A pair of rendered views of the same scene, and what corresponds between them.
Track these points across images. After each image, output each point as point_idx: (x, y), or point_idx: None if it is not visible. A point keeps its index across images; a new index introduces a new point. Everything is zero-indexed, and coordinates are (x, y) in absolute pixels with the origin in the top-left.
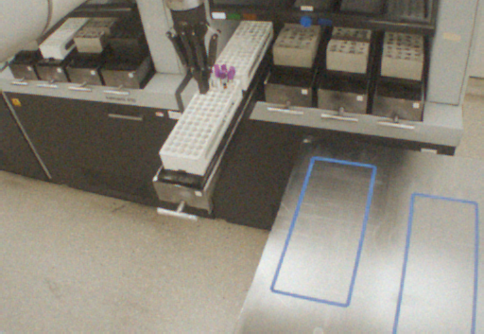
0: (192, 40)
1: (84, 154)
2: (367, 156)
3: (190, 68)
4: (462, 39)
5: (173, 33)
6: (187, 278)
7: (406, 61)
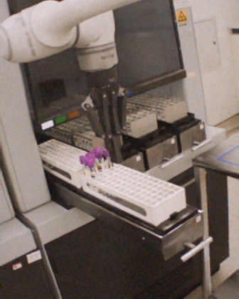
0: (109, 102)
1: None
2: (234, 142)
3: (108, 137)
4: (196, 73)
5: (89, 104)
6: None
7: (177, 105)
